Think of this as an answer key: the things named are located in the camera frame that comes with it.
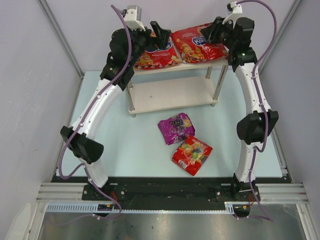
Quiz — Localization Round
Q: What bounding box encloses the red Konfety candy bag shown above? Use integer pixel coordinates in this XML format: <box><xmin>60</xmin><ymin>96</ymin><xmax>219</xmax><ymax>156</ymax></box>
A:
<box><xmin>171</xmin><ymin>22</ymin><xmax>228</xmax><ymax>64</ymax></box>
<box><xmin>134</xmin><ymin>40</ymin><xmax>182</xmax><ymax>70</ymax></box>

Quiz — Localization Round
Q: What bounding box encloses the purple grape gummy bag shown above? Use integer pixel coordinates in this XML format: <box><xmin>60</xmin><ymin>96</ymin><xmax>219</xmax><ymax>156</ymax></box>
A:
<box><xmin>157</xmin><ymin>112</ymin><xmax>196</xmax><ymax>145</ymax></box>

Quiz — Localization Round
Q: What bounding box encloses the red assorted gummy bag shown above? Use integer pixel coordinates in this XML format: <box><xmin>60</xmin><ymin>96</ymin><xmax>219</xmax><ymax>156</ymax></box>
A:
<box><xmin>172</xmin><ymin>136</ymin><xmax>213</xmax><ymax>176</ymax></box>

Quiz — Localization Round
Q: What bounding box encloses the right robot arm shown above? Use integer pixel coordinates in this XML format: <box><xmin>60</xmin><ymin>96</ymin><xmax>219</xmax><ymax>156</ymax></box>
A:
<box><xmin>201</xmin><ymin>16</ymin><xmax>279</xmax><ymax>192</ymax></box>

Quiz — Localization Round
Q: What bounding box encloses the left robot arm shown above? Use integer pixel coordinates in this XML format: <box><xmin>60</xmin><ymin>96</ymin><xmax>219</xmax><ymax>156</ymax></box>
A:
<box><xmin>60</xmin><ymin>21</ymin><xmax>172</xmax><ymax>188</ymax></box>

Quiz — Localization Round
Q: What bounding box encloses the white two-tier wooden shelf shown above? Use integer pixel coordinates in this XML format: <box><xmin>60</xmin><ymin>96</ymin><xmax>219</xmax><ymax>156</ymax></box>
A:
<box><xmin>127</xmin><ymin>57</ymin><xmax>228</xmax><ymax>118</ymax></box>

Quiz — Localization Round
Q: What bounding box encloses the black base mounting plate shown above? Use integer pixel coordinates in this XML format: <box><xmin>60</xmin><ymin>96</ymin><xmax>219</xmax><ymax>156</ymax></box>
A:
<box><xmin>82</xmin><ymin>177</ymin><xmax>260</xmax><ymax>211</ymax></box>

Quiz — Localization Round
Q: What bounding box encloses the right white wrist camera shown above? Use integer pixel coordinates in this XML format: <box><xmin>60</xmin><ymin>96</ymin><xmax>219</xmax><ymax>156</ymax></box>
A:
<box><xmin>223</xmin><ymin>1</ymin><xmax>243</xmax><ymax>23</ymax></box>

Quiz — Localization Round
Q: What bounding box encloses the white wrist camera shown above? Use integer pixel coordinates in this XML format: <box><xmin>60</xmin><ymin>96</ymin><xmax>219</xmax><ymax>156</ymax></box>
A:
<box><xmin>121</xmin><ymin>5</ymin><xmax>146</xmax><ymax>32</ymax></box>
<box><xmin>223</xmin><ymin>1</ymin><xmax>243</xmax><ymax>23</ymax></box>

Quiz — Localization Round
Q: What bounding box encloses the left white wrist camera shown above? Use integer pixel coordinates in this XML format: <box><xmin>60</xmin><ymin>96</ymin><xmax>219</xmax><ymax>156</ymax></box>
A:
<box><xmin>121</xmin><ymin>5</ymin><xmax>146</xmax><ymax>32</ymax></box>

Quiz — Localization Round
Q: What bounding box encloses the aluminium frame rail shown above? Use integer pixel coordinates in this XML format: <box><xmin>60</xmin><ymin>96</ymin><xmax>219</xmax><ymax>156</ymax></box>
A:
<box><xmin>36</xmin><ymin>183</ymin><xmax>86</xmax><ymax>203</ymax></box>

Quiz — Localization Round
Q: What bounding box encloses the white slotted cable duct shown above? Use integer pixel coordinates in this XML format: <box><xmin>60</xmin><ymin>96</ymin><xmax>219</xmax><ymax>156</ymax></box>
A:
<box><xmin>46</xmin><ymin>203</ymin><xmax>114</xmax><ymax>213</ymax></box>

